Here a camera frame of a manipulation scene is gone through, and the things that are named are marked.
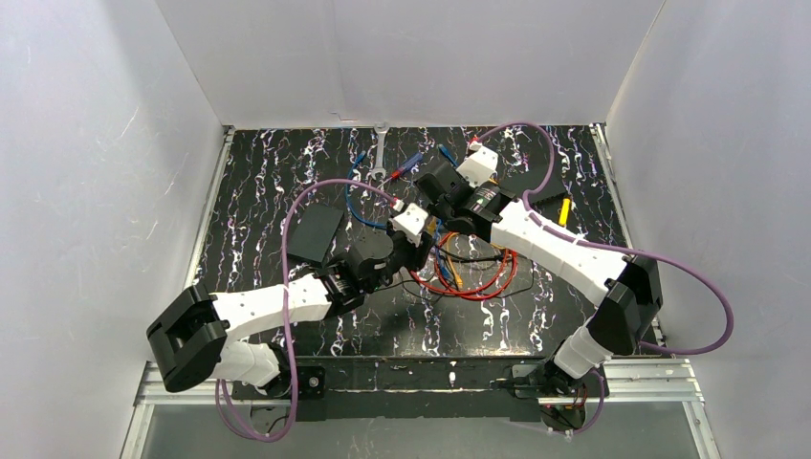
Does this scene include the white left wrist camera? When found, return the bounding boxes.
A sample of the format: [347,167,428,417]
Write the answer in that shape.
[389,200,429,247]

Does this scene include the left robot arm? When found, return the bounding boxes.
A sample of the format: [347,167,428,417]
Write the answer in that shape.
[146,230,433,393]

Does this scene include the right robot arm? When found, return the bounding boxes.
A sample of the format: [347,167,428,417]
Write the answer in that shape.
[415,165,663,381]

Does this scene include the black network switch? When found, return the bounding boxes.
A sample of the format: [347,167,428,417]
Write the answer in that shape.
[500,171,568,209]
[287,204,344,265]

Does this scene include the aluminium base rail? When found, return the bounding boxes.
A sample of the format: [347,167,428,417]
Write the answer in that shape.
[133,358,706,408]

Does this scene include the blue handled screwdriver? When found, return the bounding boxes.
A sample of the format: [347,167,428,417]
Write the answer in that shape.
[381,152,424,185]

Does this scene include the thin black power cable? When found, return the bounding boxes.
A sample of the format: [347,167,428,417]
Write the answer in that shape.
[373,243,537,299]

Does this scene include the blue ethernet cable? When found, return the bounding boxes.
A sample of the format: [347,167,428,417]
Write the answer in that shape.
[344,144,457,230]

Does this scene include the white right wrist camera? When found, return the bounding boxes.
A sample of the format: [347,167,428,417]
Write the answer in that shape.
[455,140,499,187]

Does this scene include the red ethernet cable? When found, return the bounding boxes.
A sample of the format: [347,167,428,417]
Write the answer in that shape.
[410,230,518,301]

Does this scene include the silver wrench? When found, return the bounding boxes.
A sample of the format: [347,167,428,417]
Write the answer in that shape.
[370,122,388,182]

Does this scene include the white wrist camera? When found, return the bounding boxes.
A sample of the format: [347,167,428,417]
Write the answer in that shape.
[455,140,499,187]
[389,200,429,247]

